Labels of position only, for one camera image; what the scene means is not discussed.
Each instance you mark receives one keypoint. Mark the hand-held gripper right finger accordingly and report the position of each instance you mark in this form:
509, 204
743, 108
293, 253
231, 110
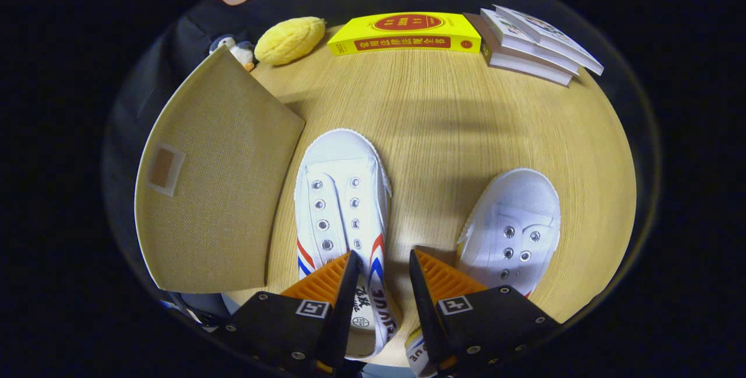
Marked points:
424, 314

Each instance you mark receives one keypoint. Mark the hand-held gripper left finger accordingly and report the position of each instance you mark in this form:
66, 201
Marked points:
344, 314

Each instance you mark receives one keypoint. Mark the white canvas shoe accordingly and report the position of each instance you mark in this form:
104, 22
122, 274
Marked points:
338, 180
518, 215

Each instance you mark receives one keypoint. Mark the beige fabric storage box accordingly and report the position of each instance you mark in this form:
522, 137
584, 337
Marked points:
215, 180

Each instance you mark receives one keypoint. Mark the brown cover book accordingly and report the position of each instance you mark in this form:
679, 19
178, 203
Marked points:
524, 66

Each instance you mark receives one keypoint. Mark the yellow round plush toy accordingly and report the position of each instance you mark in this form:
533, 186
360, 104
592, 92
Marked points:
288, 40

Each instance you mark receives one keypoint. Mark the yellow book with red circle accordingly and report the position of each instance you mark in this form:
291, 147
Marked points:
408, 31

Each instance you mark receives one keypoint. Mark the penguin plush toy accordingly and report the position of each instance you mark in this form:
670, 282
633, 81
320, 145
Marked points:
236, 46

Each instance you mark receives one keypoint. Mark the white illustrated cover book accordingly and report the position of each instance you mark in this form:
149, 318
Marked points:
553, 34

